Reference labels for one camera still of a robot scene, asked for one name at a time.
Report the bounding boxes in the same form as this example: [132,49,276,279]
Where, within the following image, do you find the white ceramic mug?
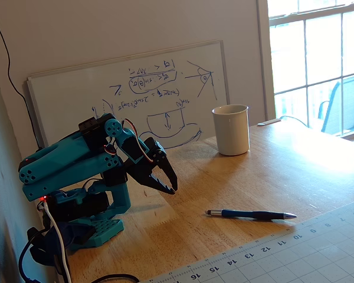
[211,104,251,156]

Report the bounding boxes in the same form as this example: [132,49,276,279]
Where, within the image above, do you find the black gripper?
[126,137,179,195]

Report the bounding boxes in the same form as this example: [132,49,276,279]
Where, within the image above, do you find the whiteboard with blue writing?
[26,40,231,154]

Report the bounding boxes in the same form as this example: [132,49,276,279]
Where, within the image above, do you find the thin black wall cable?
[0,0,44,152]

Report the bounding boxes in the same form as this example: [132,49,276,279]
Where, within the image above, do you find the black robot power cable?
[88,273,140,283]

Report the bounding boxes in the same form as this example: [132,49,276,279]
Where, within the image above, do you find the small white flat object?
[257,117,283,126]

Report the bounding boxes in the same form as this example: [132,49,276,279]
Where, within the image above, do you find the grey gridded cutting mat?
[141,198,354,283]

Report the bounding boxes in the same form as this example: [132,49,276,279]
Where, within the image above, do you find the white window frame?
[255,0,354,145]

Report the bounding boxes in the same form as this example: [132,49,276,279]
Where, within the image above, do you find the blue pen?
[206,208,298,222]

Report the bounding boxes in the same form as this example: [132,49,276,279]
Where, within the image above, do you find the white usb cable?
[43,202,73,283]

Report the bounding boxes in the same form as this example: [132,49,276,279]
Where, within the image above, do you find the blue table clamp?
[28,221,96,266]

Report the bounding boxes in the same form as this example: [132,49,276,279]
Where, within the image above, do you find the blue patio chair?
[317,72,354,136]

